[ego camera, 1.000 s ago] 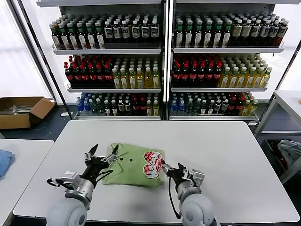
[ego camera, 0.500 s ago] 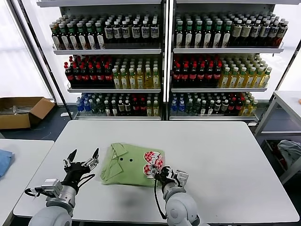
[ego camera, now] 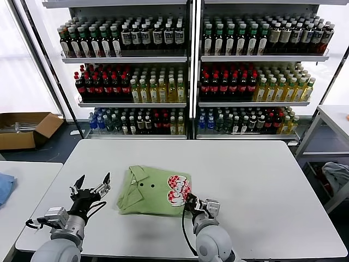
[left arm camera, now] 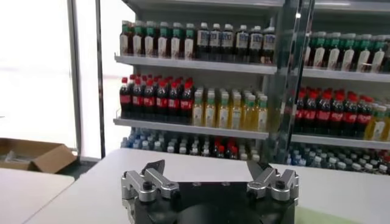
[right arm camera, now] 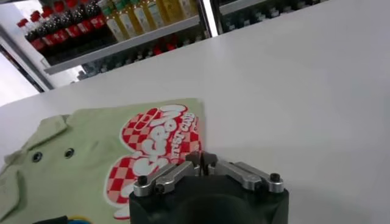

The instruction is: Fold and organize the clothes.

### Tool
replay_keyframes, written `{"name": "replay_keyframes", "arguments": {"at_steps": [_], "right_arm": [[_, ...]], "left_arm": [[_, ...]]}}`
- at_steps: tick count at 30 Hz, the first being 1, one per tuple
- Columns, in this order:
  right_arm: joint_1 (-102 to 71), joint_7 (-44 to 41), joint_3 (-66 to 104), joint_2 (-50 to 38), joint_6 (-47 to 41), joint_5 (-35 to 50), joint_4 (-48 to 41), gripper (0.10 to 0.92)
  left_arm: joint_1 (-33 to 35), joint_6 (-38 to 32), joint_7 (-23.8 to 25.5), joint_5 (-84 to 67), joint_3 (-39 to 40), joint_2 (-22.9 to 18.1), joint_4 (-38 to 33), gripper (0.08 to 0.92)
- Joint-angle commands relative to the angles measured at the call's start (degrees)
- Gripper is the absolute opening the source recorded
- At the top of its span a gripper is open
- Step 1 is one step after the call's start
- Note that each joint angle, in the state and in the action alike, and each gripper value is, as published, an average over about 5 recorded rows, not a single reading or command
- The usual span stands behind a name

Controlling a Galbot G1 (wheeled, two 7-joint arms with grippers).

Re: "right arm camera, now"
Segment yellow blue wire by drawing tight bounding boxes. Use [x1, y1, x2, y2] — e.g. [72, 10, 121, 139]
[67, 215, 94, 224]

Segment light green polo shirt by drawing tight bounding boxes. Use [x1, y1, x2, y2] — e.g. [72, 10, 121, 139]
[0, 97, 205, 224]

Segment yellow tea bottle green label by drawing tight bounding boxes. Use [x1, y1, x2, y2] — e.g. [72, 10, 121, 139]
[158, 0, 182, 25]
[143, 0, 167, 30]
[175, 0, 199, 21]
[114, 1, 140, 38]
[102, 5, 126, 43]
[127, 0, 153, 34]

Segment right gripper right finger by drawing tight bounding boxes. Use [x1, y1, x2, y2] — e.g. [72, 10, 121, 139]
[201, 151, 285, 195]

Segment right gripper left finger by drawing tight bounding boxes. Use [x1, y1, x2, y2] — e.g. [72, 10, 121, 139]
[132, 151, 202, 198]

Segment red-cap cola bottle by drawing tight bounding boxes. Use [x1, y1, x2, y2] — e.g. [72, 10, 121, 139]
[53, 1, 82, 37]
[80, 0, 107, 29]
[65, 0, 94, 33]
[30, 11, 59, 46]
[16, 18, 46, 52]
[41, 7, 70, 42]

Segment grey metal shelf unit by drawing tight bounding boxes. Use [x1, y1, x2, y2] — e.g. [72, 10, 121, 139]
[210, 0, 330, 34]
[16, 0, 219, 83]

